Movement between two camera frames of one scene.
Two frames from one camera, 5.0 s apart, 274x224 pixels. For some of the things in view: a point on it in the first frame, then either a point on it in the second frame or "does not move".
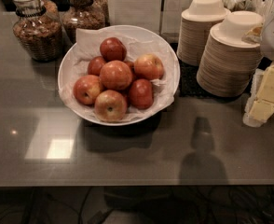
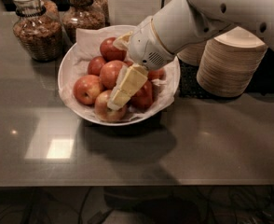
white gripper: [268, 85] → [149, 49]
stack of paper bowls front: [229, 64] does not move
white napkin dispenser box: [157, 7] does not move
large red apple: [116, 75] does not move
